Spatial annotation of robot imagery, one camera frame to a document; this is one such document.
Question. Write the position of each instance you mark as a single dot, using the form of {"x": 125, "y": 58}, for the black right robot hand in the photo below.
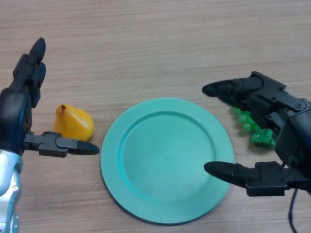
{"x": 294, "y": 136}

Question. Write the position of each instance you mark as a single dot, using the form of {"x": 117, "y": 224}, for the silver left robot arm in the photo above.
{"x": 8, "y": 189}

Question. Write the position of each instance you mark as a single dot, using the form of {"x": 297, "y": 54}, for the teal green round plate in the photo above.
{"x": 165, "y": 155}

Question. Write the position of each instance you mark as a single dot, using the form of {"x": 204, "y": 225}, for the green grape bunch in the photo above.
{"x": 261, "y": 138}

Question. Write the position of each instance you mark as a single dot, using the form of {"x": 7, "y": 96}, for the yellow pear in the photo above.
{"x": 73, "y": 121}

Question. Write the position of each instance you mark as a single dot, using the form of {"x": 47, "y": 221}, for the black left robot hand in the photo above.
{"x": 14, "y": 116}

